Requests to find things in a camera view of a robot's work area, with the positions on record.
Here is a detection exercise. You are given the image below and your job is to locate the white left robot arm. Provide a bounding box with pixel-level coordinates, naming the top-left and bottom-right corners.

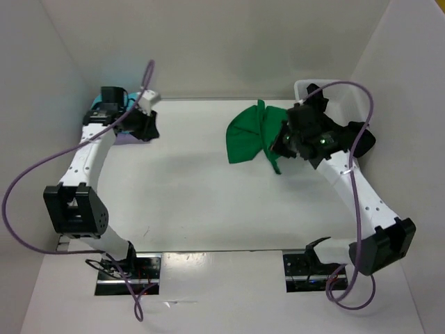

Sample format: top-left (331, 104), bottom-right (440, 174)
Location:
top-left (43, 86), bottom-right (161, 278)

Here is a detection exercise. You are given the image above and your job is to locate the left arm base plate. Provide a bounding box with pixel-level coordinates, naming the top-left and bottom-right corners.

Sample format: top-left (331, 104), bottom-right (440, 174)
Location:
top-left (86, 254), bottom-right (162, 296)

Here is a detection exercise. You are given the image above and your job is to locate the cyan t shirt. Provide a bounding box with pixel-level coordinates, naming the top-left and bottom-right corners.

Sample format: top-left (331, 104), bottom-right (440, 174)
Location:
top-left (83, 86), bottom-right (137, 126)

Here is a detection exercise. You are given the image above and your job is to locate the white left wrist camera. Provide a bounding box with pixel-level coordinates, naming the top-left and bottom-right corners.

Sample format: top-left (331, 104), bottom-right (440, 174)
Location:
top-left (137, 90), bottom-right (161, 115)

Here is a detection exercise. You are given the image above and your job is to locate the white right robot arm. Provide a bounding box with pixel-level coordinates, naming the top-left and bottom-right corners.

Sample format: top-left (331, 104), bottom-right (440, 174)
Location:
top-left (270, 103), bottom-right (416, 276)

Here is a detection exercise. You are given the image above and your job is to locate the white plastic laundry basket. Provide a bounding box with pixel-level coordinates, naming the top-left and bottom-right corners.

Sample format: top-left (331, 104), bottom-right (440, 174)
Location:
top-left (293, 79), bottom-right (369, 126)

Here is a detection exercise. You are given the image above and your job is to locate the purple t shirt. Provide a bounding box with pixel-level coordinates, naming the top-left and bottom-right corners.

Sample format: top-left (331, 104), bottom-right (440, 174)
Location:
top-left (114, 134), bottom-right (139, 145)

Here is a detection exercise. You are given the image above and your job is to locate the green t shirt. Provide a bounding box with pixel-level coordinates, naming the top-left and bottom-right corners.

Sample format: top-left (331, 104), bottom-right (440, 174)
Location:
top-left (225, 100), bottom-right (286, 175)

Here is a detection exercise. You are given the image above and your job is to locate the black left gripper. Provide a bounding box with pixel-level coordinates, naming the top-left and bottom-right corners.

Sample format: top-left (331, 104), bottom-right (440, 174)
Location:
top-left (120, 102), bottom-right (161, 142)

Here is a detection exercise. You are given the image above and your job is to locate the black t shirt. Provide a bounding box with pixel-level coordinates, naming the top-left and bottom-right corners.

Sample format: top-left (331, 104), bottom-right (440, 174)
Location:
top-left (305, 92), bottom-right (376, 158)

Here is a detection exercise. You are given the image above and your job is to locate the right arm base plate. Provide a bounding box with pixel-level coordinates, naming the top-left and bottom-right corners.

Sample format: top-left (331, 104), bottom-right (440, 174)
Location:
top-left (282, 250), bottom-right (339, 293)

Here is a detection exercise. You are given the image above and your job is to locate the aluminium table edge rail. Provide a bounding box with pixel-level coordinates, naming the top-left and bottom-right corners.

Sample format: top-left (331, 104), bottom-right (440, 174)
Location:
top-left (55, 96), bottom-right (301, 253)

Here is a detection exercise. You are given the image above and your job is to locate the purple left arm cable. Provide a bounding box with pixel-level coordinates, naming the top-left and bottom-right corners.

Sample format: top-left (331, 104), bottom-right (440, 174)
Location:
top-left (1, 59), bottom-right (158, 321)

